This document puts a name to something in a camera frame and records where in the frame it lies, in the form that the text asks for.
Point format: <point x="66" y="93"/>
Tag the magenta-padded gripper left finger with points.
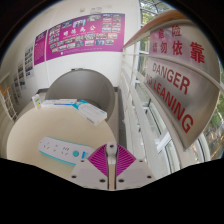
<point x="98" y="163"/>

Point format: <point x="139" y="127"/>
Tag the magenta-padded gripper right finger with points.
<point x="125" y="163"/>

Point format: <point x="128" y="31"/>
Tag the white and teal power strip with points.
<point x="60" y="149"/>

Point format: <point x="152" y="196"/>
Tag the white and teal box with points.
<point x="91" y="113"/>

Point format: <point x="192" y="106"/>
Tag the white metal railing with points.
<point x="136" y="113"/>

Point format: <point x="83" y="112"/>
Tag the flat white and blue box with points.
<point x="58" y="102"/>

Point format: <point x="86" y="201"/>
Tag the small white and green box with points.
<point x="36" y="101"/>

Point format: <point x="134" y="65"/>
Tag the green exit sign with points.
<point x="76" y="69"/>

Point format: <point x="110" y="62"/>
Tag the metal warning sign, red letters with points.
<point x="180" y="80"/>

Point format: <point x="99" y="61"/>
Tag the white stair railing, wooden top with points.
<point x="7" y="105"/>

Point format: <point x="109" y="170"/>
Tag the wooden handrail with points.
<point x="156" y="25"/>

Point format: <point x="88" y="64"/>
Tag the white photo wall panel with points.
<point x="29" y="60"/>
<point x="16" y="86"/>
<point x="21" y="75"/>

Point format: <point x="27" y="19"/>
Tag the narrow magenta wall poster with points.
<point x="40" y="48"/>

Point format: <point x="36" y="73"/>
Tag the large magenta wall poster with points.
<point x="85" y="35"/>

